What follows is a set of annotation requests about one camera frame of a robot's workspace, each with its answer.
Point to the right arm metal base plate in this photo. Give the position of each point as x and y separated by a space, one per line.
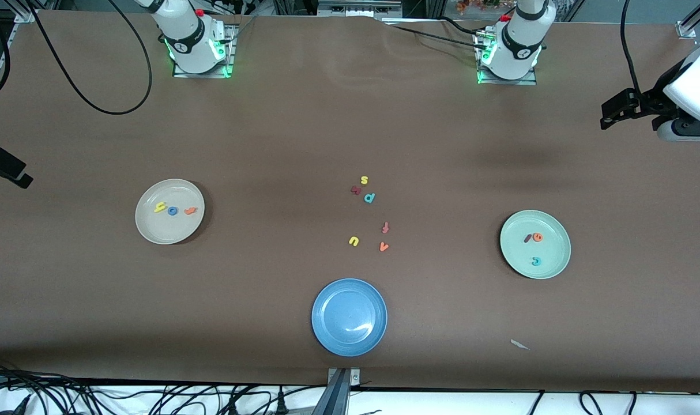
203 75

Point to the aluminium frame profile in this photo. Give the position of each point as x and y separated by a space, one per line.
687 27
26 14

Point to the light green plate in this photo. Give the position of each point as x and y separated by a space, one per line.
549 253

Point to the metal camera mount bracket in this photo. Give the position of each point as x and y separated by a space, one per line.
337 392

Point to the small white paper scrap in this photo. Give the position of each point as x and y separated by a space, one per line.
520 344

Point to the beige brown plate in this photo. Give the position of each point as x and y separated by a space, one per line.
170 227

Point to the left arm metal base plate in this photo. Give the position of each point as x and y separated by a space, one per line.
508 82

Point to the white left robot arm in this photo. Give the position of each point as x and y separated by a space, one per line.
520 40

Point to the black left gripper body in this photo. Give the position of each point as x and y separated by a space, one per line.
653 102

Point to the orange decorative bunch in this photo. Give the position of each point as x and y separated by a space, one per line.
471 6

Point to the blue plate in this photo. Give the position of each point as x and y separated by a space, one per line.
349 317

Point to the brown table cover sheet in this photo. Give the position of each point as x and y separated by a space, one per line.
96 300

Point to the grey metal box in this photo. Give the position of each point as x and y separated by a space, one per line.
356 8

